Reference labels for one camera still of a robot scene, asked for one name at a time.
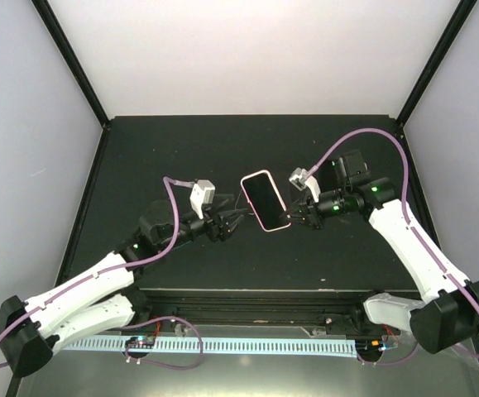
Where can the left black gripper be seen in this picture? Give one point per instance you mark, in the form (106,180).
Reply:
(222,230)

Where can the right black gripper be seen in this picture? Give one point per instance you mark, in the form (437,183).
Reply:
(310,215)

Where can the black phone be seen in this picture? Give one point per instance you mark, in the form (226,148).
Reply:
(241,202)

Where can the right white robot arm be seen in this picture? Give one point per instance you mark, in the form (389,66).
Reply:
(447,312)

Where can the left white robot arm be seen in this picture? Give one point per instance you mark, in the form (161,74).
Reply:
(105,296)

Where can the right controller board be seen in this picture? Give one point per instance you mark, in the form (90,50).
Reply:
(372,345)

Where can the controller board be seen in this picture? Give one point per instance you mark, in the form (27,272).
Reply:
(139,343)
(372,345)

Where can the left controller board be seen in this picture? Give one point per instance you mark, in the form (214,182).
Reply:
(139,343)

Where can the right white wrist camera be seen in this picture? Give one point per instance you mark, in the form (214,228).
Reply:
(302,180)

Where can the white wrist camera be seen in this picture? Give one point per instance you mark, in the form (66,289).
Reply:
(302,180)
(201,196)

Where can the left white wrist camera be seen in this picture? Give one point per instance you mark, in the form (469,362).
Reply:
(201,196)

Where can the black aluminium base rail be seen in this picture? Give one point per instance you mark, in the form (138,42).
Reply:
(337,312)

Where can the white slotted cable duct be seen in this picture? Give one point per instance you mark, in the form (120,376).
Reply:
(224,345)

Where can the right black frame post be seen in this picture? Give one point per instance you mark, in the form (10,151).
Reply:
(454,26)

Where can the black frame post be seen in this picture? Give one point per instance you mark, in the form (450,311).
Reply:
(454,26)
(57,34)

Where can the left black frame post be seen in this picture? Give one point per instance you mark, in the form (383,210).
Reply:
(57,34)

